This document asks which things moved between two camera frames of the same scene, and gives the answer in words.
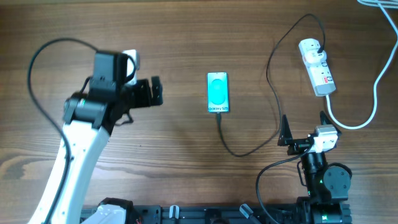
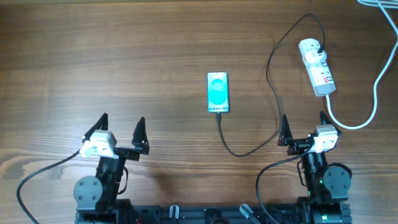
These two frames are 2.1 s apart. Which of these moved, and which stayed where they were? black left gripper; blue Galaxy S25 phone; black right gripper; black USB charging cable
Moved: black left gripper
Stayed: black USB charging cable; black right gripper; blue Galaxy S25 phone
